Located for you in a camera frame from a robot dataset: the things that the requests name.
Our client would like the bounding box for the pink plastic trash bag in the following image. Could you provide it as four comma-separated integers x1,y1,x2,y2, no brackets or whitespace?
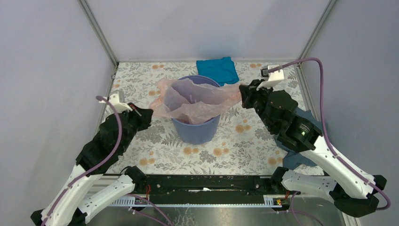
149,78,241,124

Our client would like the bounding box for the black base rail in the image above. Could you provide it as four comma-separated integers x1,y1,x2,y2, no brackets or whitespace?
117,174,302,207

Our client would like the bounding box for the white slotted cable duct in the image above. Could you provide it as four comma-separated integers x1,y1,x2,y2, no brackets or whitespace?
109,194,283,208

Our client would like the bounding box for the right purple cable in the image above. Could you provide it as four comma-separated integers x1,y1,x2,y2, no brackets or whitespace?
271,57,391,211

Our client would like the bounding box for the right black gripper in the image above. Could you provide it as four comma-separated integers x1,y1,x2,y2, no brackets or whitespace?
238,78,276,132

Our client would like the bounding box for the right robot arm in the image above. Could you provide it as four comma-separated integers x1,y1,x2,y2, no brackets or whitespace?
239,80,387,218

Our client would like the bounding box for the blue plastic trash bin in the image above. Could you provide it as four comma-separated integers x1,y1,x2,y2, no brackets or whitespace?
171,75,221,145

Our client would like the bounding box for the dark blue crumpled cloth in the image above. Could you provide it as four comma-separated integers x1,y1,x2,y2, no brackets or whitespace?
274,107,325,170

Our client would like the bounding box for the floral patterned table mat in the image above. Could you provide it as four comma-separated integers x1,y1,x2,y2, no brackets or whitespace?
99,61,325,176

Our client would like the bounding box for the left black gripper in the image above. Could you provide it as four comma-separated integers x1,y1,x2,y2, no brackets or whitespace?
120,102,154,153

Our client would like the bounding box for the teal folded cloth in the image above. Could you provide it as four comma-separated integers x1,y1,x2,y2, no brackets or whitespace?
196,57,239,86

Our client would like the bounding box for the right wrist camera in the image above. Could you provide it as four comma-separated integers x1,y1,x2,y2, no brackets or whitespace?
256,65,285,90

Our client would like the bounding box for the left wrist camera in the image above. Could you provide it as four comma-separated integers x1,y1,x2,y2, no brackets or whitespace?
108,90,133,113

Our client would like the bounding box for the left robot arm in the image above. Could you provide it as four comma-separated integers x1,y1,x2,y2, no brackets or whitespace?
31,103,153,226

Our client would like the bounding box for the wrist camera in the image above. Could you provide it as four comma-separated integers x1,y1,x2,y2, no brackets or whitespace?
108,90,133,113
256,65,285,90

